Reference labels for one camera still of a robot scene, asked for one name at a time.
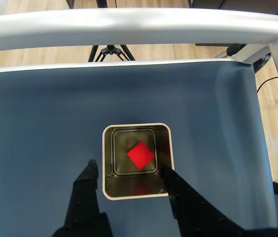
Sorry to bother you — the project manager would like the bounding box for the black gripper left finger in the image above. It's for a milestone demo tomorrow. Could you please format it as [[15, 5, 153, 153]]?
[[63, 159, 101, 234]]

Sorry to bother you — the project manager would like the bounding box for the red cube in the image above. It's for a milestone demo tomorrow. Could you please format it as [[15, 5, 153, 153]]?
[[126, 141, 155, 171]]

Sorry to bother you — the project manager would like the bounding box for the beige square container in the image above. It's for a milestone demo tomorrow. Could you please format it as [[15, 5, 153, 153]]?
[[102, 122, 175, 200]]

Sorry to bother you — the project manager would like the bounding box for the black floor cable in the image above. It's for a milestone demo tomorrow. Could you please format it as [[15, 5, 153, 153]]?
[[256, 76, 278, 95]]

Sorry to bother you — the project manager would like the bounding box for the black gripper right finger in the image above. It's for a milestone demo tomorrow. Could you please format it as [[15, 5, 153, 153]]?
[[160, 164, 243, 237]]

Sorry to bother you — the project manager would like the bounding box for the dark furniture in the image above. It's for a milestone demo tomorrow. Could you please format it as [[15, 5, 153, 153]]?
[[190, 0, 278, 17]]

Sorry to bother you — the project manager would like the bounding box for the black camera tripod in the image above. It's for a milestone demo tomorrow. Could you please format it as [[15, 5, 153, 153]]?
[[87, 0, 136, 63]]

